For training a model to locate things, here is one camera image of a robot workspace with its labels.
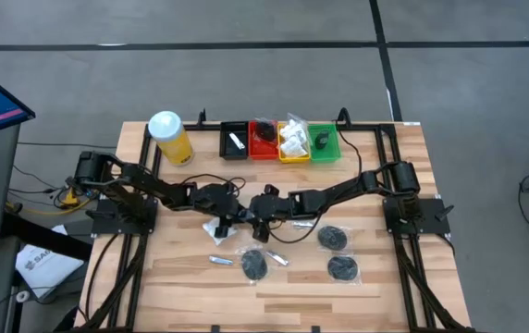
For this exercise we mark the green plastic basket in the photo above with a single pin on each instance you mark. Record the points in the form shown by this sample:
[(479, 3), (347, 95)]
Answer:
[(334, 152)]

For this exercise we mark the red plastic basket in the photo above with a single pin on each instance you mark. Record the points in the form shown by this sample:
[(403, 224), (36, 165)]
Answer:
[(262, 152)]

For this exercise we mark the bagged black round pad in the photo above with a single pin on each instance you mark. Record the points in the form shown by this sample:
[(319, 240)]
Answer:
[(265, 131), (332, 238), (342, 268), (253, 264)]

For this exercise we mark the bagged silver nail clipper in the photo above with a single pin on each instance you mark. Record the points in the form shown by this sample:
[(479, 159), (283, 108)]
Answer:
[(237, 140), (277, 258), (220, 261), (303, 225)]

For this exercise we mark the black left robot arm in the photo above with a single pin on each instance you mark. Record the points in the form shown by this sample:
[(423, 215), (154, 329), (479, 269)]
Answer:
[(144, 182)]

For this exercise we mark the black plastic basket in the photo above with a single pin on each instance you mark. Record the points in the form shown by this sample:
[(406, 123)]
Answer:
[(225, 152)]

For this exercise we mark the yellow wipes canister white lid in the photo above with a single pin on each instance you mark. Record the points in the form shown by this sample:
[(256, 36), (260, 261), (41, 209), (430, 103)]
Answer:
[(176, 148)]

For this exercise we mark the grey oblong plastic case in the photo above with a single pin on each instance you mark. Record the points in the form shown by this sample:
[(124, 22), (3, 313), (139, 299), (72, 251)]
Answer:
[(322, 140)]

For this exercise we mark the black fin bracket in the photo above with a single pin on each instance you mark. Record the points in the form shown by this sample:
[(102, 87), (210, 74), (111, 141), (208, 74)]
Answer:
[(202, 119)]

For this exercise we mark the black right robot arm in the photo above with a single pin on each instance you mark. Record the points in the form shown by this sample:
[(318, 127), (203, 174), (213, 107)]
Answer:
[(338, 194)]

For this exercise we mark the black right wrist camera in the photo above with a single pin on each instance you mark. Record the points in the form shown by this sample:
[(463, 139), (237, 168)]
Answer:
[(271, 188)]

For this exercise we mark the yellow plastic basket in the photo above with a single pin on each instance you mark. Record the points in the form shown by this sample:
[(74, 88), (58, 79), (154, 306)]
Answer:
[(294, 160)]

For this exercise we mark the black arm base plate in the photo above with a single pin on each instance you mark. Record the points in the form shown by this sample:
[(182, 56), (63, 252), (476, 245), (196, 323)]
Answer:
[(431, 222), (107, 224)]

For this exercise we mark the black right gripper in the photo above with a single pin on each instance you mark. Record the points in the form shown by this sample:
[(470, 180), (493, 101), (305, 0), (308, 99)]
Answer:
[(271, 208)]

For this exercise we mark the white vanity pack bag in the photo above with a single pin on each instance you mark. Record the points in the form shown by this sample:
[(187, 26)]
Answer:
[(292, 148), (296, 129), (210, 229)]

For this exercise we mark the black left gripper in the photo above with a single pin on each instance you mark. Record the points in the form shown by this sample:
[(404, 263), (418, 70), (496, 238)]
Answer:
[(216, 199)]

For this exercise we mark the black aluminium table frame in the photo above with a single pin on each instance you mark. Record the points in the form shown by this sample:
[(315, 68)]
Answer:
[(145, 139)]

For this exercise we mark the white paper booklet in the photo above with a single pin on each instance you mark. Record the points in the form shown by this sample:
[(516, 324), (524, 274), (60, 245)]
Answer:
[(47, 270)]

